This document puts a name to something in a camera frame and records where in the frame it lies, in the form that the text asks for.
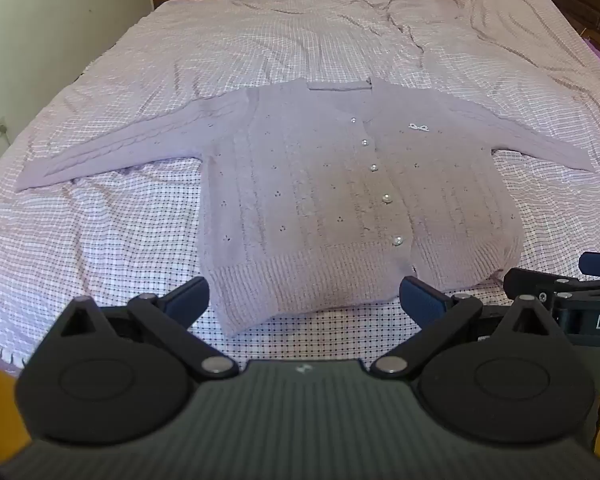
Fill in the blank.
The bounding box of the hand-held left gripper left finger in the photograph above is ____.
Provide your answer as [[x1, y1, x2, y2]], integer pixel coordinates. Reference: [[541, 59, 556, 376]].
[[55, 276, 239, 380]]

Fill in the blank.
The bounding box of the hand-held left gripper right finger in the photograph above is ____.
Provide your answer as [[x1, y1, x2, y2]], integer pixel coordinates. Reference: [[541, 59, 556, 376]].
[[370, 275, 564, 380]]

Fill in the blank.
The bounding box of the lilac knit cardigan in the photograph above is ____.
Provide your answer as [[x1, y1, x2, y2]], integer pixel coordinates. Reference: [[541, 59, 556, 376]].
[[15, 77, 595, 338]]

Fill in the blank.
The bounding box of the pink checked bedspread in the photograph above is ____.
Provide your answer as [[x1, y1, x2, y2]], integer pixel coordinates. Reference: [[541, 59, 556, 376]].
[[0, 0, 600, 376]]

